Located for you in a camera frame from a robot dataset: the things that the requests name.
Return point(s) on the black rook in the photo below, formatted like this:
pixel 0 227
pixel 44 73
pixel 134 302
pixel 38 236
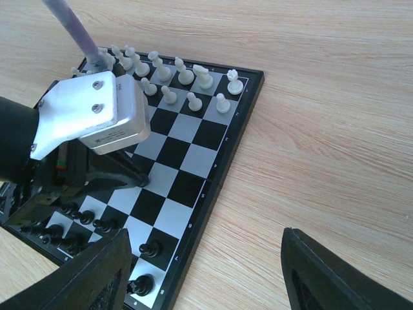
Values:
pixel 141 286

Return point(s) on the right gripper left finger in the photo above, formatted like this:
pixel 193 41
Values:
pixel 95 279

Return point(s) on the black pawn on b7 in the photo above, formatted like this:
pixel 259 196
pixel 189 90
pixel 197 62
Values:
pixel 105 226

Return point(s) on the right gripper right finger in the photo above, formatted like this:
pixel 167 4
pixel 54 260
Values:
pixel 316 278

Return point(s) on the black pawn on a7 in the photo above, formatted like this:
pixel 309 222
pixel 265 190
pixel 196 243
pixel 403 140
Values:
pixel 150 249

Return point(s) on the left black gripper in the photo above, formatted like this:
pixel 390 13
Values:
pixel 34 189

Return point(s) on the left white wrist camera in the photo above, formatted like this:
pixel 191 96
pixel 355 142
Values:
pixel 103 111

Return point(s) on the black grey chess board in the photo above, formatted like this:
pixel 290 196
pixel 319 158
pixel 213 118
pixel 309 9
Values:
pixel 186 157

